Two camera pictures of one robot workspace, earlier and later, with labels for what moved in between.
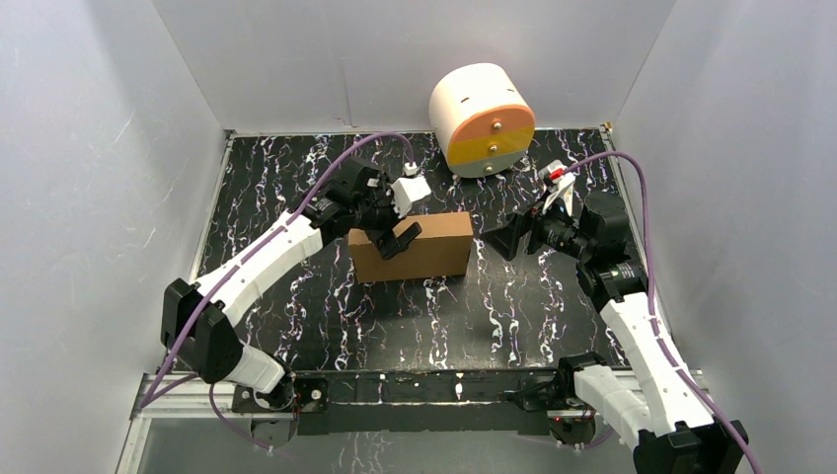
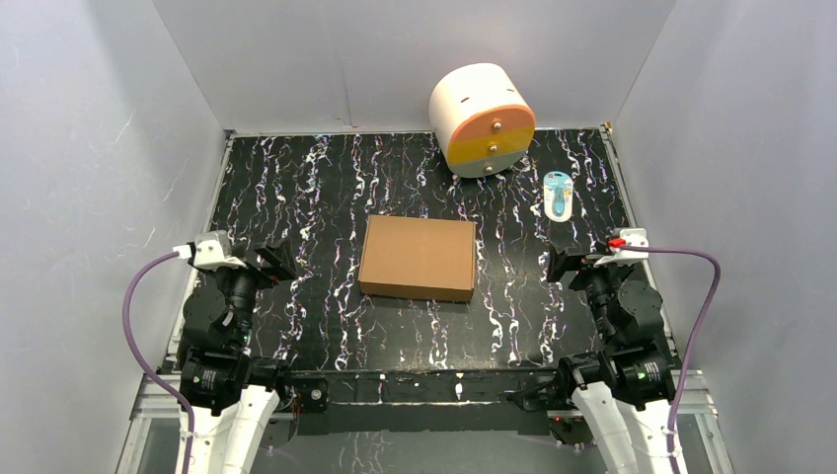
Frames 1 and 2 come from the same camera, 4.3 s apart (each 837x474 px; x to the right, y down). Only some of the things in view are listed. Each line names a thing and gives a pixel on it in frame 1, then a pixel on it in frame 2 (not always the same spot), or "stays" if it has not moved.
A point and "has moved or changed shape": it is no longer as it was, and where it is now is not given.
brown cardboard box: [440, 249] has moved or changed shape
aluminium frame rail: [161, 390] stays
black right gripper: [505, 238] -> [560, 261]
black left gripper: [384, 218] -> [260, 265]
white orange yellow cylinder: [484, 118] stays
